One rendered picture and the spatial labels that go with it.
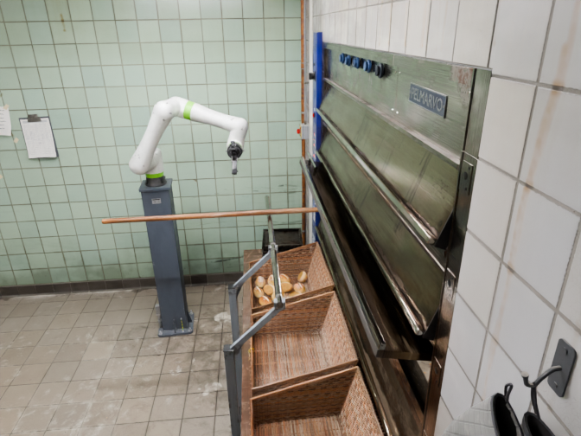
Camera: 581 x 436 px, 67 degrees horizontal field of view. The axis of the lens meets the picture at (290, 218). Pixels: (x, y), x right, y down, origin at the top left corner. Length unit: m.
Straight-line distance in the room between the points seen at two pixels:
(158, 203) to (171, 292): 0.72
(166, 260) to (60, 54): 1.70
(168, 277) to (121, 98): 1.42
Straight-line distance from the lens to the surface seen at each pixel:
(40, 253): 4.41
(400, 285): 1.35
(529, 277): 0.81
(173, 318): 3.58
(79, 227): 4.17
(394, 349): 1.21
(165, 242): 3.25
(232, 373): 1.99
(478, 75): 0.95
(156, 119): 2.78
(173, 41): 3.61
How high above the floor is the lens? 2.18
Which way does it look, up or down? 24 degrees down
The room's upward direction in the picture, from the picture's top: 1 degrees counter-clockwise
